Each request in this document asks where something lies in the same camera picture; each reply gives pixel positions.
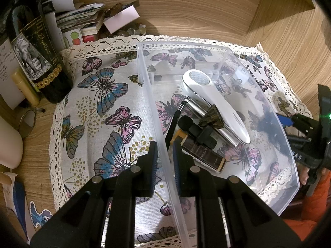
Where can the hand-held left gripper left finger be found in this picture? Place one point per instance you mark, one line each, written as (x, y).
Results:
(153, 160)

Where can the pale pink card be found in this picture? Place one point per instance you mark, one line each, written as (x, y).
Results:
(121, 18)

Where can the blue flat item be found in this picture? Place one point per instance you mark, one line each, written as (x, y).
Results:
(19, 201)

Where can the black clip microphone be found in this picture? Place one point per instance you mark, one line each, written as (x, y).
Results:
(201, 135)

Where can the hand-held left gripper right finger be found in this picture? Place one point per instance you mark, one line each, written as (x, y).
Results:
(177, 165)

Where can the small round mirror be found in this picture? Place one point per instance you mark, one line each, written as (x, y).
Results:
(21, 124)

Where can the fruit sticker sheet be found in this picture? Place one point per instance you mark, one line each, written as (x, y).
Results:
(73, 38)

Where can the yellow tube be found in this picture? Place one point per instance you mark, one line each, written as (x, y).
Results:
(24, 87)

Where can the white handwritten note paper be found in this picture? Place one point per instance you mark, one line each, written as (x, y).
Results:
(7, 69)

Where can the person's right forearm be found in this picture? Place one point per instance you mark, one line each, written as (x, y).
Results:
(319, 204)

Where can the pink mug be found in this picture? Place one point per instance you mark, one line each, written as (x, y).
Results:
(9, 144)

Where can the butterfly print lace tablecloth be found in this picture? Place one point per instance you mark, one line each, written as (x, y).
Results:
(103, 103)

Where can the key bunch with white fob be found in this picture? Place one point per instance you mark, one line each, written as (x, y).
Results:
(239, 76)

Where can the blue cartoon sticker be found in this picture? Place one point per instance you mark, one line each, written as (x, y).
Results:
(38, 215)

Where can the pile of small metal pieces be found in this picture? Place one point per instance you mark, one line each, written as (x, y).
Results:
(132, 29)

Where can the dark wine bottle elephant label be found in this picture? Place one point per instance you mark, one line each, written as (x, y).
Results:
(38, 56)

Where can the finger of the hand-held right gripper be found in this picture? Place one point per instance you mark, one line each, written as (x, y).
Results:
(284, 120)
(298, 140)

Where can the stack of booklets and papers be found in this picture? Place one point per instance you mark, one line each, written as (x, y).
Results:
(77, 13)

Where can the person's right hand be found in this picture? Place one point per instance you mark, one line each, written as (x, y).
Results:
(305, 176)

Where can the white handheld massager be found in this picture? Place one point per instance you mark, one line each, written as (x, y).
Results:
(206, 93)

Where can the dark bottle with gold cap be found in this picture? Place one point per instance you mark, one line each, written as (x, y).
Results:
(204, 156)

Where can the clear plastic storage box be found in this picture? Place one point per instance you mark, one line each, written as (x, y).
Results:
(258, 165)

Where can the black telescopic rod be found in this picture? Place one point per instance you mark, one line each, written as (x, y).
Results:
(174, 124)

